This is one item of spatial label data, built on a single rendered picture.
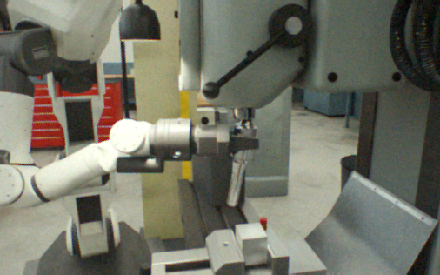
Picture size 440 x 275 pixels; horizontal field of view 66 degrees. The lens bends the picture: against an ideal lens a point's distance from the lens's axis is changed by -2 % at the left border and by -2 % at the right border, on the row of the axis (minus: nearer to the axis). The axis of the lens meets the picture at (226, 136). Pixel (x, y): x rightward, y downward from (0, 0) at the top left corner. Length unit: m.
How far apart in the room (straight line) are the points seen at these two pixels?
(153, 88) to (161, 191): 0.76
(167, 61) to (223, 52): 1.81
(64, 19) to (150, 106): 1.62
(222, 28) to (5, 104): 0.46
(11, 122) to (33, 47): 0.16
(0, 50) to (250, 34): 0.51
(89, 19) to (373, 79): 0.64
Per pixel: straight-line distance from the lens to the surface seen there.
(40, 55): 0.85
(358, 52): 0.66
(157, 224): 2.71
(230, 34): 0.60
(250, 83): 0.62
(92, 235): 1.45
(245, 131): 0.70
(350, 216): 1.00
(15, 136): 0.81
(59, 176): 0.76
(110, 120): 5.27
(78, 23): 0.89
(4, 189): 0.77
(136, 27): 0.61
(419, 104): 0.83
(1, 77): 0.83
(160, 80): 2.41
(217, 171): 1.10
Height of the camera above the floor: 1.41
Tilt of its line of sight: 14 degrees down
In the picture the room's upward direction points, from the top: straight up
